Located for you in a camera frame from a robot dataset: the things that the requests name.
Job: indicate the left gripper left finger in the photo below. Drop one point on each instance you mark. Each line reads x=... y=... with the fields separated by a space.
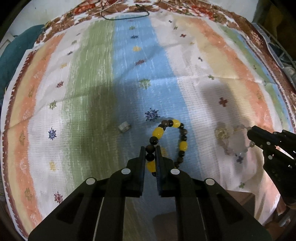
x=95 y=209

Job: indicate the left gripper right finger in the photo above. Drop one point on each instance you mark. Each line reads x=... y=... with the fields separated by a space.
x=204 y=209

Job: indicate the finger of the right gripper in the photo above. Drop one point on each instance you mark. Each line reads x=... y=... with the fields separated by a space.
x=260 y=137

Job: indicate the striped colourful cloth mat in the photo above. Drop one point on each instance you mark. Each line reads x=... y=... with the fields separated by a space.
x=83 y=103

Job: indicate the teal pillow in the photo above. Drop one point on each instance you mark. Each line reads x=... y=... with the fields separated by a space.
x=14 y=52

